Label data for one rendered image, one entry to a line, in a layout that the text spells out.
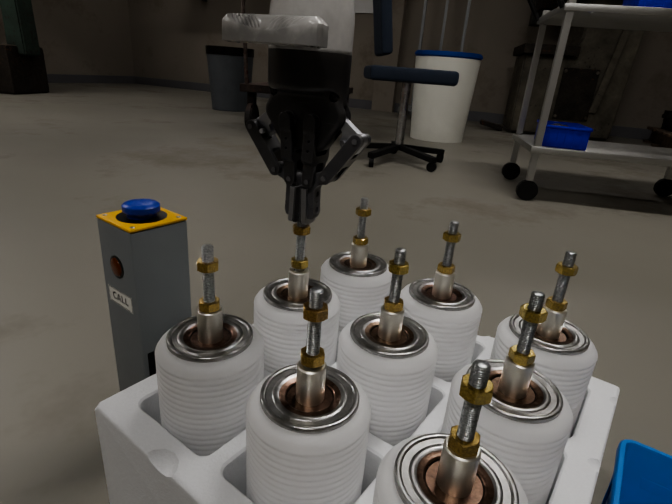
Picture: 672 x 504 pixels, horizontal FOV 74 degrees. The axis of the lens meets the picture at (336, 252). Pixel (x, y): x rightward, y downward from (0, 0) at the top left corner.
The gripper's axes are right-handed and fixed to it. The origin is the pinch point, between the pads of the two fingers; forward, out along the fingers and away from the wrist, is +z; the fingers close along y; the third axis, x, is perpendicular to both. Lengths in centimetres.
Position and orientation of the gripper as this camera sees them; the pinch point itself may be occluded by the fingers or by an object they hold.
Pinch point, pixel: (302, 203)
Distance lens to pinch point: 46.0
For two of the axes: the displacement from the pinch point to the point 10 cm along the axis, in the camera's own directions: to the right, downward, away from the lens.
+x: -4.4, 3.1, -8.5
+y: -9.0, -2.3, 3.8
